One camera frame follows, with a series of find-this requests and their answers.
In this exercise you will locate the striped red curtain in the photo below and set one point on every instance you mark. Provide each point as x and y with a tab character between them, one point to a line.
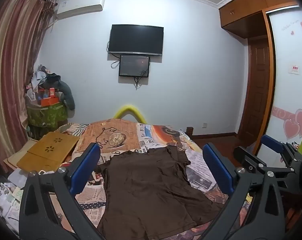
11	55

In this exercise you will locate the green patterned box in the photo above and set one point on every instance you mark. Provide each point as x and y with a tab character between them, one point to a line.
46	116

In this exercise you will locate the black wall television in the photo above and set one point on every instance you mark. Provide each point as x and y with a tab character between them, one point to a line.
136	38

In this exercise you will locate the brown t-shirt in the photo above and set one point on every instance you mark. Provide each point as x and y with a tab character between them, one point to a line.
146	192

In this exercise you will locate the wooden bed post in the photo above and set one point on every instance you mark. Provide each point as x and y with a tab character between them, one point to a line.
190	130

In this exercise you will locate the small red box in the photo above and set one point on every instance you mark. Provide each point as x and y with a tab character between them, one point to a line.
52	93

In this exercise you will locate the white air conditioner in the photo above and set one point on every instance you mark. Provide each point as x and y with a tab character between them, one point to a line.
81	5

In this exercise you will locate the brown wooden door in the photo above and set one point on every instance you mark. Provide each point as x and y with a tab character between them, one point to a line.
258	80

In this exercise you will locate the orange box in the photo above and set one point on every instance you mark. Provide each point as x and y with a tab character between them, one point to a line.
49	102

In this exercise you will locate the pile of clutter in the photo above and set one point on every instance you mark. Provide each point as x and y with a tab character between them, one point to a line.
38	80

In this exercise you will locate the wooden overhead cabinet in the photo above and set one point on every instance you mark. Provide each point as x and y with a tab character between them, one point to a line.
241	12

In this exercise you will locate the white heart sticker wardrobe door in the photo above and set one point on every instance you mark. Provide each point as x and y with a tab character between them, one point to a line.
288	92

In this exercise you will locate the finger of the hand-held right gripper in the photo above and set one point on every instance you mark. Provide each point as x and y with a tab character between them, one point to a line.
241	153
272	142

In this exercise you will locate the pile of papers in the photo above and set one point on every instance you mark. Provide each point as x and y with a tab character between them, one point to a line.
8	200

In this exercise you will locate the wooden lap desk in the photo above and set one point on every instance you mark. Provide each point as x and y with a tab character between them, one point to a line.
46	152

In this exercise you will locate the yellow foam bed guard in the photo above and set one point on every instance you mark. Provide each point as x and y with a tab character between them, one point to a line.
127	108

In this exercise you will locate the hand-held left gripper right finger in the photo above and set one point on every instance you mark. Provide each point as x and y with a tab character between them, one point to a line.
219	167

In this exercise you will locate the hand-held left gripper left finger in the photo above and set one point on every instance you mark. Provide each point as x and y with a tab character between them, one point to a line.
87	165

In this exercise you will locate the small black wall monitor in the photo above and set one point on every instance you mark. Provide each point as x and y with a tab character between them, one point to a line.
133	65

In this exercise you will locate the bed with newspaper-print sheet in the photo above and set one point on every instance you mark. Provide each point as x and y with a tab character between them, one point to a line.
121	132

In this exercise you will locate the small paper notice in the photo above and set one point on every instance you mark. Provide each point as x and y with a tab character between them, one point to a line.
294	69

